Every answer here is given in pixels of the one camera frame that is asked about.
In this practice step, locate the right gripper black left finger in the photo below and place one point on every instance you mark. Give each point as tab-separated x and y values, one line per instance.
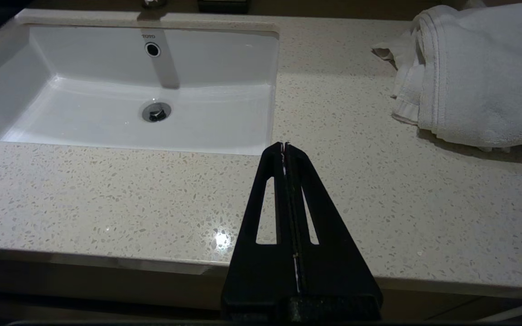
252	271

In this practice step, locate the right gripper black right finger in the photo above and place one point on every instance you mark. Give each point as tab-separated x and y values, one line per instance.
333	280

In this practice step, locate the chrome sink drain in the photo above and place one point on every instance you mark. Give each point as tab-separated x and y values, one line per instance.
156	111

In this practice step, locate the white rectangular sink basin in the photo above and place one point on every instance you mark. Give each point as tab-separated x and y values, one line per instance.
107	113

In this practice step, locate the white crumpled towel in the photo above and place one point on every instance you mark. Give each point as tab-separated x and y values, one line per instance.
483	72

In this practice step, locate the black square soap dish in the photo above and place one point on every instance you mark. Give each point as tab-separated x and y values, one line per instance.
224	4

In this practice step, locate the chrome faucet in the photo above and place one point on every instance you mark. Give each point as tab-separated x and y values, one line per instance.
154	3

